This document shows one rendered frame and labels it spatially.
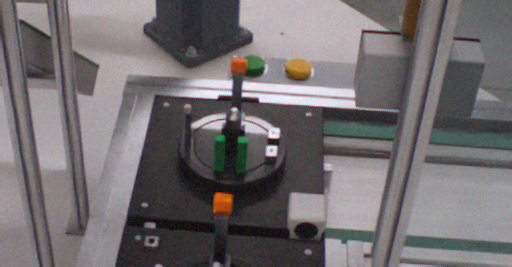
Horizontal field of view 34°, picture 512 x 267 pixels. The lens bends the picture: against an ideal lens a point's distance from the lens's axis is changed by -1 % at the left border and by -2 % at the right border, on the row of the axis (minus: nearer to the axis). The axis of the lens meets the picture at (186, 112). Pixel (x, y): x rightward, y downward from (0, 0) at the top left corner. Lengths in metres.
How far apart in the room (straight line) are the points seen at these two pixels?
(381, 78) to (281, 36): 0.70
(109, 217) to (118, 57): 0.49
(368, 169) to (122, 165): 0.34
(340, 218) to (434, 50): 0.37
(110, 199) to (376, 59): 0.41
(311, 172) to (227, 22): 0.45
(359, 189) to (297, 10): 0.55
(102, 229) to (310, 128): 0.32
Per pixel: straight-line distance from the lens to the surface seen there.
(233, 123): 1.06
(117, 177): 1.11
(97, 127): 1.33
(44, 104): 1.39
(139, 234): 1.01
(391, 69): 0.85
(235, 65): 1.10
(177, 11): 1.43
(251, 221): 1.03
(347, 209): 1.13
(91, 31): 1.56
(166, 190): 1.06
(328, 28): 1.58
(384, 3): 3.37
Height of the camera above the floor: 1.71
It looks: 39 degrees down
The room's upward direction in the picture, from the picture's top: straight up
